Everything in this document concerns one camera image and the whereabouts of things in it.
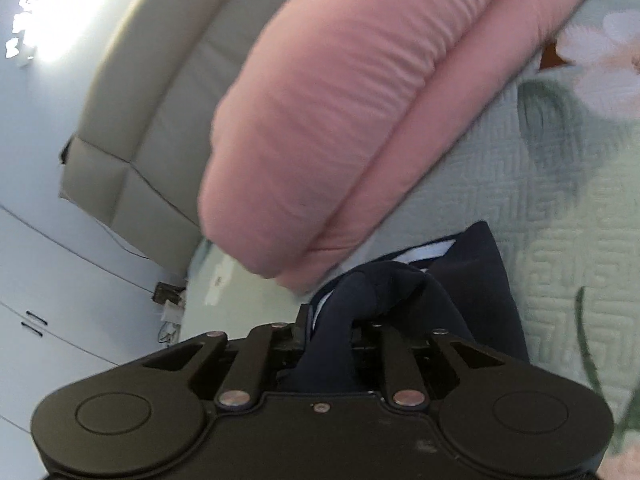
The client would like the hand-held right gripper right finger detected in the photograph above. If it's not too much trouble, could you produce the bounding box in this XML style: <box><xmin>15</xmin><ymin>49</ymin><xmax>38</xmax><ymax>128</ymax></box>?
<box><xmin>352</xmin><ymin>320</ymin><xmax>508</xmax><ymax>410</ymax></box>

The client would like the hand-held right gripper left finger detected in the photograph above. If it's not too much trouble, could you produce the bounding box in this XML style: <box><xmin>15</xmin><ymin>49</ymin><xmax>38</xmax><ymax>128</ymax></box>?
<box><xmin>140</xmin><ymin>305</ymin><xmax>313</xmax><ymax>410</ymax></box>

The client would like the navy hoodie with white stripes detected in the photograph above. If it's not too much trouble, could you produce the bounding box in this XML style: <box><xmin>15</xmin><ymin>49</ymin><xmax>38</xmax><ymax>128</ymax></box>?
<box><xmin>277</xmin><ymin>221</ymin><xmax>531</xmax><ymax>395</ymax></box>

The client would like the power strip with plugs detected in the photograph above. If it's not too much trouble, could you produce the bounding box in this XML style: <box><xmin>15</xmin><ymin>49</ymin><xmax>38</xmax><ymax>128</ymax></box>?
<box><xmin>151</xmin><ymin>281</ymin><xmax>187</xmax><ymax>346</ymax></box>

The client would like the white cabinet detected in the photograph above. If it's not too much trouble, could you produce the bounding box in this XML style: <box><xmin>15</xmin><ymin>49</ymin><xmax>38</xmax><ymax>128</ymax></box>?
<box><xmin>0</xmin><ymin>202</ymin><xmax>190</xmax><ymax>433</ymax></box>

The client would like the floral quilted bedspread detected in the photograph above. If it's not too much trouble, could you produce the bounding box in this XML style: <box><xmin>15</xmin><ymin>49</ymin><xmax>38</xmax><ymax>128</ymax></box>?
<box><xmin>177</xmin><ymin>0</ymin><xmax>640</xmax><ymax>480</ymax></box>

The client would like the pink folded duvet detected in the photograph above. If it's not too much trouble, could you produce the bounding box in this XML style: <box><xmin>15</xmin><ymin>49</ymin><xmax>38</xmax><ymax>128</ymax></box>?
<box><xmin>197</xmin><ymin>0</ymin><xmax>598</xmax><ymax>295</ymax></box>

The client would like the beige padded headboard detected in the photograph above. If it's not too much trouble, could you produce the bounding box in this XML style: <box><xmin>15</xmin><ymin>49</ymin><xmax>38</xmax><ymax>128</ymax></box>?
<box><xmin>59</xmin><ymin>0</ymin><xmax>328</xmax><ymax>278</ymax></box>

